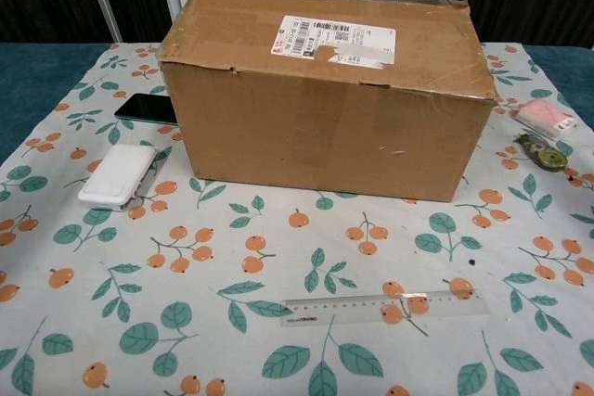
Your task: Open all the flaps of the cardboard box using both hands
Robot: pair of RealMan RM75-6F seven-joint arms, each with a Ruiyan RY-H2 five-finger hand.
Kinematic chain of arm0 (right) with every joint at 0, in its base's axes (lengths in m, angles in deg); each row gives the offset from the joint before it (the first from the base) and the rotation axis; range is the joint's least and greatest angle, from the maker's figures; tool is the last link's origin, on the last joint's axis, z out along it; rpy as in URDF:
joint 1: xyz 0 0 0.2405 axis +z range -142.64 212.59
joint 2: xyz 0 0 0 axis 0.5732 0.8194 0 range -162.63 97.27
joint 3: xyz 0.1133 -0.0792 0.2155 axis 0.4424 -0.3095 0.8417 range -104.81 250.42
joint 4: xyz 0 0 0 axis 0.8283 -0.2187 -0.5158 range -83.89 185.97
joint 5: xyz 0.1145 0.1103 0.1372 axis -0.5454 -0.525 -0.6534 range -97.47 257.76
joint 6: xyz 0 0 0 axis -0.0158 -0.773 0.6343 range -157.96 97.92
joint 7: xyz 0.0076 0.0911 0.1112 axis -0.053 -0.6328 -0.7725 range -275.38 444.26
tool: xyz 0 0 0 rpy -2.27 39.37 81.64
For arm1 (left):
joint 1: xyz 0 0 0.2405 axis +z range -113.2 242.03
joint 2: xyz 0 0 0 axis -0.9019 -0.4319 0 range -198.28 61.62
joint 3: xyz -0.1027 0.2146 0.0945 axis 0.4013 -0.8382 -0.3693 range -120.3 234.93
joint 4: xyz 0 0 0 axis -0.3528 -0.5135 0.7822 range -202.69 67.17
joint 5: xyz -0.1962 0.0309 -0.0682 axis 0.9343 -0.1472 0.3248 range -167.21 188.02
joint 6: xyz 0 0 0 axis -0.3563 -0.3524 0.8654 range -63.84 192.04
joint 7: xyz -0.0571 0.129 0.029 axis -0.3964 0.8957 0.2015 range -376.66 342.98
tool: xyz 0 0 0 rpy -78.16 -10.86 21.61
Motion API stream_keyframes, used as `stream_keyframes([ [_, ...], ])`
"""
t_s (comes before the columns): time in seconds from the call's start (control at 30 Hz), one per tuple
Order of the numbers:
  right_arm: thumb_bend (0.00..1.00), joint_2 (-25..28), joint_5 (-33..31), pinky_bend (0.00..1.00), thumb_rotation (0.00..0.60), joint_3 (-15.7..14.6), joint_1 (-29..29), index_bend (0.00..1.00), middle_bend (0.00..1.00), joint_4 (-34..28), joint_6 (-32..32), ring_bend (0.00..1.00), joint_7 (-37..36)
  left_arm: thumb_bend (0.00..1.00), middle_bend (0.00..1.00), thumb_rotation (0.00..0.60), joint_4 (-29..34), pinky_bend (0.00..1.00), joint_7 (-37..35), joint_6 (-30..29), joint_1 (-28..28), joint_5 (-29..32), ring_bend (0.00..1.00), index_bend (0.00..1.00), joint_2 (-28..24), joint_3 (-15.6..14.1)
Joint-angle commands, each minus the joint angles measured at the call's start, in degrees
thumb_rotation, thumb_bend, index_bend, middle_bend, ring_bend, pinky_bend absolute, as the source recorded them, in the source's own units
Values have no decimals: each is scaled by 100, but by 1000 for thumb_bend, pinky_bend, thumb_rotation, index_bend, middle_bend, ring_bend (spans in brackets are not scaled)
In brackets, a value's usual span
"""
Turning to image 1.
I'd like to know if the green correction tape dispenser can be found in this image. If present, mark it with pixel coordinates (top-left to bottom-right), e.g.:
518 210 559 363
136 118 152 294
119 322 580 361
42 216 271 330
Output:
513 134 568 173

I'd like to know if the brown cardboard shipping box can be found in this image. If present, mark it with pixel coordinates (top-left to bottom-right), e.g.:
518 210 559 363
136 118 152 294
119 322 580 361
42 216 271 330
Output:
156 0 502 203

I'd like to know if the white power bank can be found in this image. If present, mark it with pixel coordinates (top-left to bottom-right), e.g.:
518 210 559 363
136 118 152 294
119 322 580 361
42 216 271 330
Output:
77 143 159 212

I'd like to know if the orange fruit print tablecloth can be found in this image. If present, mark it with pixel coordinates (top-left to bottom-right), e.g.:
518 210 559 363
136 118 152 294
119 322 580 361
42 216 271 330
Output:
0 41 594 396

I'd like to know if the pink and white eraser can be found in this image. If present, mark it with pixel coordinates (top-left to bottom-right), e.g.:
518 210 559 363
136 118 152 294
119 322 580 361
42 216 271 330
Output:
510 98 579 141

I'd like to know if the clear plastic ruler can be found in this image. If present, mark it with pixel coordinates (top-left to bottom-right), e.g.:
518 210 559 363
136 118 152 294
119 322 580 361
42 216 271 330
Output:
279 289 492 328

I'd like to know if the black smartphone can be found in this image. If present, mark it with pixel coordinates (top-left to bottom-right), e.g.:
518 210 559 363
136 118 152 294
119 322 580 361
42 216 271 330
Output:
114 93 180 127

